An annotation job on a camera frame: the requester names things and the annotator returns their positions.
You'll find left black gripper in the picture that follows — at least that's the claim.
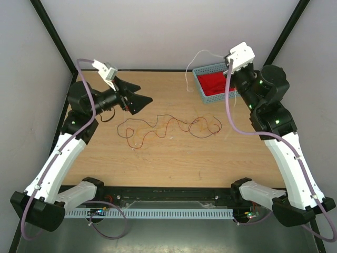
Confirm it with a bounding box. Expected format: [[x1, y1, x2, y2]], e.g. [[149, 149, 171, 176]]
[[88, 76, 152, 118]]

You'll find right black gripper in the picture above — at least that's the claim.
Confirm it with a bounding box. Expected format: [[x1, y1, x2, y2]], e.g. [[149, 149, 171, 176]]
[[223, 62, 261, 113]]

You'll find red wire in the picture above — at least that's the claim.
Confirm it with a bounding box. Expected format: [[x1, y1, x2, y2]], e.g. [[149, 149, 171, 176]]
[[125, 115, 222, 149]]

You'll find white wire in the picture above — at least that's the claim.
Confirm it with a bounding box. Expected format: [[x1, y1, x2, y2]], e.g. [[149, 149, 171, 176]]
[[185, 50, 239, 106]]

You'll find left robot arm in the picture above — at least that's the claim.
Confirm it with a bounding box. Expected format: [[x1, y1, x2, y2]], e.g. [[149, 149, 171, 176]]
[[10, 77, 153, 232]]

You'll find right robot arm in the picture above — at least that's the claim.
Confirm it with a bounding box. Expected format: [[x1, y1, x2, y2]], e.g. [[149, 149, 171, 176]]
[[230, 63, 336, 227]]

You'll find light blue plastic basket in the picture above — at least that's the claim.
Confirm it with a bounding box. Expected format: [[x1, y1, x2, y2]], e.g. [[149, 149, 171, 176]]
[[192, 63, 227, 104]]

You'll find red cloth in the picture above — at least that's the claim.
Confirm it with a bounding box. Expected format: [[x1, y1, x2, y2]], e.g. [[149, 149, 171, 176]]
[[197, 72, 226, 96]]

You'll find left green circuit board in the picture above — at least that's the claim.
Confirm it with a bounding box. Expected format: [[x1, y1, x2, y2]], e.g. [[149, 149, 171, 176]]
[[87, 208, 106, 217]]

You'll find green circuit board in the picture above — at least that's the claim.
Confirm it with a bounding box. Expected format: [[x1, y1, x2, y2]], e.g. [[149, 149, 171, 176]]
[[244, 211, 260, 219], [87, 208, 106, 217]]

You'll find right green circuit board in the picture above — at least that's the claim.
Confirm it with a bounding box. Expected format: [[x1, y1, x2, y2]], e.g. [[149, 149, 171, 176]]
[[244, 211, 260, 219]]

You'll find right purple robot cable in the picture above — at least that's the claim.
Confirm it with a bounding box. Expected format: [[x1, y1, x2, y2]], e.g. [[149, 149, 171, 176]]
[[225, 59, 337, 242]]

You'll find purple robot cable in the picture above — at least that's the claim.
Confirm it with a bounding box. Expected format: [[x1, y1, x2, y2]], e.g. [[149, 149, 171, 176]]
[[20, 58, 129, 241], [225, 59, 337, 242]]

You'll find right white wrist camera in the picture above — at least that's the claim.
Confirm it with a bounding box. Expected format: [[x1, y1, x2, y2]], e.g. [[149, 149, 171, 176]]
[[224, 42, 255, 74]]

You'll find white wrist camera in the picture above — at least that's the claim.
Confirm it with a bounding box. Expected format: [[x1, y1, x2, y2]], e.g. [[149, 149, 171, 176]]
[[92, 60, 118, 91], [224, 42, 255, 74]]

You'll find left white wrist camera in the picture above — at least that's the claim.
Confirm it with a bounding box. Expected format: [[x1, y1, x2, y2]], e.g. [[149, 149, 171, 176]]
[[92, 60, 118, 91]]

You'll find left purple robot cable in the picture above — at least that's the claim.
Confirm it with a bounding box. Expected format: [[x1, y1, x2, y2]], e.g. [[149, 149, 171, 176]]
[[20, 58, 129, 241]]

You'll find black aluminium frame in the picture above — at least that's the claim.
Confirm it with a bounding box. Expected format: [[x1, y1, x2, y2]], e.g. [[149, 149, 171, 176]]
[[8, 1, 326, 252]]

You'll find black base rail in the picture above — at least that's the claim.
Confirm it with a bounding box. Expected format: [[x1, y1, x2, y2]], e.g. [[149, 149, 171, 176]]
[[27, 186, 309, 208]]

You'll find light blue slotted cable duct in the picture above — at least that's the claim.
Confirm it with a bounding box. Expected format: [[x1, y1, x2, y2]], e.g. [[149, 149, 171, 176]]
[[65, 208, 233, 220]]

